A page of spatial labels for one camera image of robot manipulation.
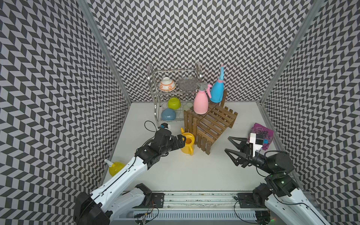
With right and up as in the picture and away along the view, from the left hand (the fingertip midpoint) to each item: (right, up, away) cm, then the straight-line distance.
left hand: (179, 141), depth 77 cm
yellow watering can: (+5, -6, +5) cm, 10 cm away
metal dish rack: (-4, +29, +5) cm, 29 cm away
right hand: (+22, +1, -17) cm, 28 cm away
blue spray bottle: (+22, +28, +1) cm, 35 cm away
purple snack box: (+60, +1, +16) cm, 62 cm away
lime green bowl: (-6, +24, +31) cm, 39 cm away
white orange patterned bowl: (-8, +33, +9) cm, 35 cm away
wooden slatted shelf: (+16, +6, +9) cm, 20 cm away
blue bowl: (-9, +15, +25) cm, 30 cm away
